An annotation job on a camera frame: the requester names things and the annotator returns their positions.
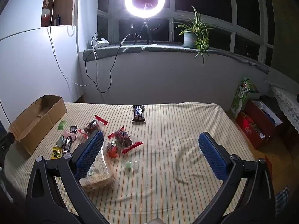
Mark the dark stick packet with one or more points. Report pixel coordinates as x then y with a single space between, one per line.
67 144

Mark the white lace cloth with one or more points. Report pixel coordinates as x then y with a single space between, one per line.
287 102

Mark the dark chocolate bar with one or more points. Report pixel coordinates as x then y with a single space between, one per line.
139 114

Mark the black tripod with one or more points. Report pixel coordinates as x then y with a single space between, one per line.
145 25

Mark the olive curtain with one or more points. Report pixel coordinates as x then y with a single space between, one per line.
285 39

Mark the pale green wrapped candy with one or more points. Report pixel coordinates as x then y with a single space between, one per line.
129 165

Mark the green printed bag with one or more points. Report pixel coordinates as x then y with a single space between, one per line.
238 100

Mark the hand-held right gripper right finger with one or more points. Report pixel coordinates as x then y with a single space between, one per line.
212 156

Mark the grey sill mat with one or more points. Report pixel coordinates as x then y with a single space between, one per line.
163 47

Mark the wooden wall shelf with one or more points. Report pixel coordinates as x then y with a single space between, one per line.
65 4

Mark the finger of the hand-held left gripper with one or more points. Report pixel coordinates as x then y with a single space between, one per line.
4 151

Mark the blue plaid cloth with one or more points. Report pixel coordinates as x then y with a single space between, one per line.
282 200

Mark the small dark bottle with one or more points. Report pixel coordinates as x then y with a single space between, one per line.
58 20

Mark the dark green small packet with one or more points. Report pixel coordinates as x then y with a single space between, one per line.
60 141

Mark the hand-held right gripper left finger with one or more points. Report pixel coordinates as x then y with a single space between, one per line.
91 154

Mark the potted spider plant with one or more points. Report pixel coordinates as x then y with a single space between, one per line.
189 38

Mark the small red packet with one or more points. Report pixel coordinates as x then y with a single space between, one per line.
83 133

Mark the red cardboard box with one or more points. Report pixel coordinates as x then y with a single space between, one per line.
252 130

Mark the striped bed sheet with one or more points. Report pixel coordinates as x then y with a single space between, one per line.
175 133

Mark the red white ornament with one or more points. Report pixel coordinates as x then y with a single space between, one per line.
46 7

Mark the white power strip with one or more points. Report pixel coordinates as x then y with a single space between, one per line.
102 43

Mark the white window frame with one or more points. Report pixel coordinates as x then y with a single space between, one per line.
171 4

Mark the small yellow packet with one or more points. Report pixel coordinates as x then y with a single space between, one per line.
56 153

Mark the red jelly cup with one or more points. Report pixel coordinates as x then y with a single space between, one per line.
112 150

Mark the small black square packet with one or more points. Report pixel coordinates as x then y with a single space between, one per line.
73 129

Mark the sliced bread package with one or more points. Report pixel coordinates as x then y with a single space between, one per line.
100 170

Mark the brownie pack with red ends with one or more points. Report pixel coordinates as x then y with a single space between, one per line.
93 124
122 137

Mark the brown cardboard box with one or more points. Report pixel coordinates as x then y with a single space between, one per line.
35 130

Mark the small pink packet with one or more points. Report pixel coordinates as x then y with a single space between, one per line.
72 136

